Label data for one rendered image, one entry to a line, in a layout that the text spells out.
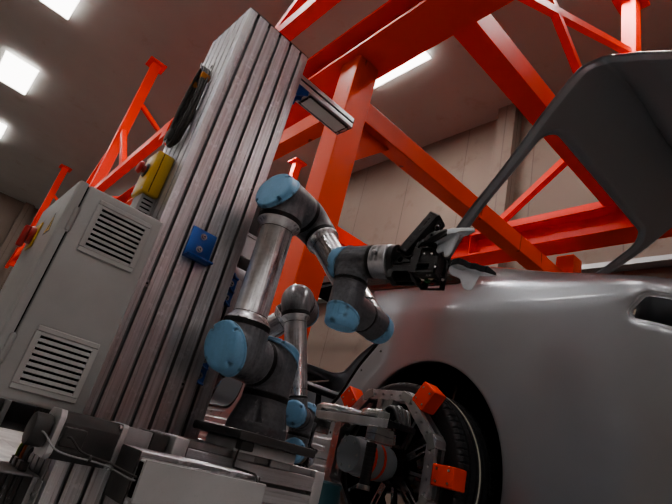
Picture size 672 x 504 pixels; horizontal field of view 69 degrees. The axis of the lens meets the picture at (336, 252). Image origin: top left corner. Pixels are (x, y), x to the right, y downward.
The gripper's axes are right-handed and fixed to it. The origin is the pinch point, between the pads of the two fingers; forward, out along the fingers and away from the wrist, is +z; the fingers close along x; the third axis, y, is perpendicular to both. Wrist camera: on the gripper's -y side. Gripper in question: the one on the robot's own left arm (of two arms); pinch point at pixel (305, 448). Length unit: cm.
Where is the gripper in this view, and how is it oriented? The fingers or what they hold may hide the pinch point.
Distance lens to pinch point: 202.6
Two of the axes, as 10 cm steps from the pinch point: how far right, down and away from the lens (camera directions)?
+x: 9.7, 1.9, -1.3
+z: 0.4, 4.1, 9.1
